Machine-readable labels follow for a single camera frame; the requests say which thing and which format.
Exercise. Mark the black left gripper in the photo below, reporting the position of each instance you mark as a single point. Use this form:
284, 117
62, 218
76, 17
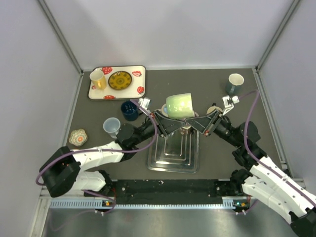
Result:
167, 125

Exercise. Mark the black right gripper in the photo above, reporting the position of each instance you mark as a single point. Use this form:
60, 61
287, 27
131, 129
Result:
211, 121

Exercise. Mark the blue butterfly mug orange inside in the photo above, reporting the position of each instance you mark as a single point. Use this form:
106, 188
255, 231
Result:
164, 110

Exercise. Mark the light green mug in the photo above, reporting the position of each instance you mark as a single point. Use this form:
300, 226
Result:
180, 106

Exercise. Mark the grey-blue mug white inside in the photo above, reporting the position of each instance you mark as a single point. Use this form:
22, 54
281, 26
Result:
234, 84

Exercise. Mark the lilac ceramic mug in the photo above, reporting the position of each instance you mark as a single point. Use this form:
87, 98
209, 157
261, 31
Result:
195, 114

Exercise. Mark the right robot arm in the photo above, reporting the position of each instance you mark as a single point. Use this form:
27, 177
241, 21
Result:
260, 177

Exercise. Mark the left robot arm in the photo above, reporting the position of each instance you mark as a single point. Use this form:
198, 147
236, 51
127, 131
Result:
71, 170

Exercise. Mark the cream mug black rim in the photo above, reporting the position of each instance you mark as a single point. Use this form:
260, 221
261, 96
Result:
214, 108

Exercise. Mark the dark blue enamel mug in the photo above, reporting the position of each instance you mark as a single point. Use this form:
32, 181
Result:
130, 111

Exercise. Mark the yellow mug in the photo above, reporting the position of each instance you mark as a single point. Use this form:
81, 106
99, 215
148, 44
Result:
98, 79

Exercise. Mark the silver metal tray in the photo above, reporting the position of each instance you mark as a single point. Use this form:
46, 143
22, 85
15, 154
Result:
177, 152

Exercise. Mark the strawberry pattern white tray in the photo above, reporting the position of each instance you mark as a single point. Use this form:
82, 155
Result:
136, 90

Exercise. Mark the clear plastic measuring cup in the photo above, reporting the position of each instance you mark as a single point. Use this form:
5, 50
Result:
112, 126

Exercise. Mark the yellow patterned small plate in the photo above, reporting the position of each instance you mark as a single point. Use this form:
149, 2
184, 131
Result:
120, 80

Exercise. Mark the floral patterned small bowl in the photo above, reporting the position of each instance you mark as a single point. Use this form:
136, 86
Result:
78, 137

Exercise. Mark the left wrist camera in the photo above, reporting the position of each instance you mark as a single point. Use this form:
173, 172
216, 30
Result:
144, 103

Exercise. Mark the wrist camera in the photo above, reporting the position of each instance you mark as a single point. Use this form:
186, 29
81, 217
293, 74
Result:
144, 103
229, 103

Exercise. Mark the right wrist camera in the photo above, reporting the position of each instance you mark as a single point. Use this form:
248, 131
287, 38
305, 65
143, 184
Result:
229, 103

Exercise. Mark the grey slotted cable duct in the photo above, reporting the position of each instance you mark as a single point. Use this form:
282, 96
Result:
103, 204

